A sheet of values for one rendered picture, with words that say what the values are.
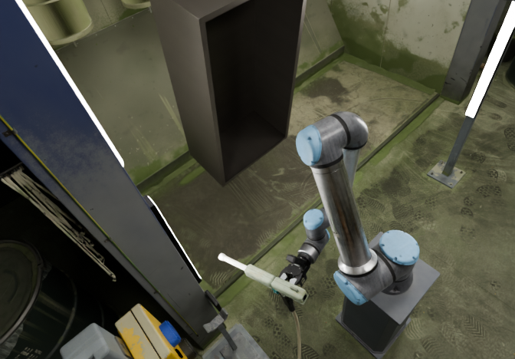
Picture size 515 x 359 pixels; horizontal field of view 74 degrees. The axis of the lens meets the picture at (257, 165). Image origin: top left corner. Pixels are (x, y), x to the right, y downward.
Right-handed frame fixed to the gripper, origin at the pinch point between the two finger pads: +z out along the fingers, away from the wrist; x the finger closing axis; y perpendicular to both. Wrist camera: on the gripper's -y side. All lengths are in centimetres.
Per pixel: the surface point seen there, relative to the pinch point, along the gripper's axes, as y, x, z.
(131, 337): -76, -23, 50
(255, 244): 51, 65, -43
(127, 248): -52, 27, 32
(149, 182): 20, 165, -40
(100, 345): -84, -27, 54
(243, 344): -5.3, -2.2, 26.7
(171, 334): -71, -26, 46
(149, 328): -76, -25, 48
